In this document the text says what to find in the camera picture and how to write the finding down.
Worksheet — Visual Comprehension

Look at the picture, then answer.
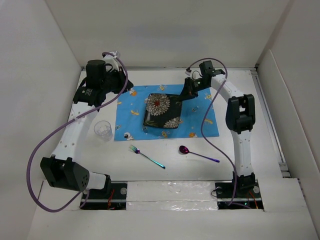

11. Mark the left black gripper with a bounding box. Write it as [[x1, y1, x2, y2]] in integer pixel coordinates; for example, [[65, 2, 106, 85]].
[[100, 66, 134, 94]]

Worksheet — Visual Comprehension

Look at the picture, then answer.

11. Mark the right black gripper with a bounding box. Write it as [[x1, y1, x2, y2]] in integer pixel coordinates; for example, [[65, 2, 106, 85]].
[[177, 76, 210, 102]]

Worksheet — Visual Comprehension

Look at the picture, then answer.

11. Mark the dark floral square plate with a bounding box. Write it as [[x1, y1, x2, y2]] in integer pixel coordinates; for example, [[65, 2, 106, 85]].
[[142, 93, 182, 129]]

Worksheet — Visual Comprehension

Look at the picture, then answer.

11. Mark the blue space-print cloth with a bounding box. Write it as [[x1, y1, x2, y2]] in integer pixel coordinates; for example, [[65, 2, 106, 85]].
[[114, 84, 219, 142]]

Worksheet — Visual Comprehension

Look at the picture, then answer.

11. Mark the clear plastic cup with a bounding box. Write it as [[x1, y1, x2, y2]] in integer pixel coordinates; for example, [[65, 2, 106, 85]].
[[93, 120, 113, 142]]

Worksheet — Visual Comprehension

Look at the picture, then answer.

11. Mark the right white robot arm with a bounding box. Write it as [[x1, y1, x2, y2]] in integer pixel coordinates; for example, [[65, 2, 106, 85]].
[[180, 57, 256, 197]]

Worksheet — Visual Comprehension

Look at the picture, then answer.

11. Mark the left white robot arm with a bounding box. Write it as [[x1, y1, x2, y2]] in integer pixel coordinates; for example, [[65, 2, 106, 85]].
[[40, 57, 133, 199]]

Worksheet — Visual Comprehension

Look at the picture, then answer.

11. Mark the purple iridescent spoon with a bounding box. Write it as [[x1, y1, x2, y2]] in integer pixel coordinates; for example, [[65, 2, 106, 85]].
[[179, 145, 220, 163]]

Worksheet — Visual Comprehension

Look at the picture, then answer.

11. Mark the iridescent fork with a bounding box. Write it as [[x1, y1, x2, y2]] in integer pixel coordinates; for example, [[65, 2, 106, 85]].
[[129, 145, 166, 169]]

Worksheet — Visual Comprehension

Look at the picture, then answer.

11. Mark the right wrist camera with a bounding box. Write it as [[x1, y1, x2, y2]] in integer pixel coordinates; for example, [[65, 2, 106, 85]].
[[185, 67, 194, 77]]

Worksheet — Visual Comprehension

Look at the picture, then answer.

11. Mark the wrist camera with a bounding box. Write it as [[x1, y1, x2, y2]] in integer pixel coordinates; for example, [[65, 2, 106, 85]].
[[102, 50, 121, 69], [185, 67, 194, 77]]

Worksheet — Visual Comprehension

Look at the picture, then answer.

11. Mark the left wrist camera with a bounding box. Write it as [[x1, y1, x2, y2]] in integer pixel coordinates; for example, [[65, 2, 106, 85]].
[[102, 50, 121, 69]]

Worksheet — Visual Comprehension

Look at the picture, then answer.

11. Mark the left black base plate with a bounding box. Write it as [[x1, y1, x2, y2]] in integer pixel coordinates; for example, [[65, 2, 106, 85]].
[[79, 181, 128, 211]]

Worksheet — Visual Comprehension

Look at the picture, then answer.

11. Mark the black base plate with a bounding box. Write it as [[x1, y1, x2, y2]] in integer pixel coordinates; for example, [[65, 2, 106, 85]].
[[210, 180, 264, 210], [79, 181, 128, 211]]

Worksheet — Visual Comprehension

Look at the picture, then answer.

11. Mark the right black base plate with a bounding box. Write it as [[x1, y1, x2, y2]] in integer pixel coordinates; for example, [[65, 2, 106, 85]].
[[210, 180, 264, 210]]

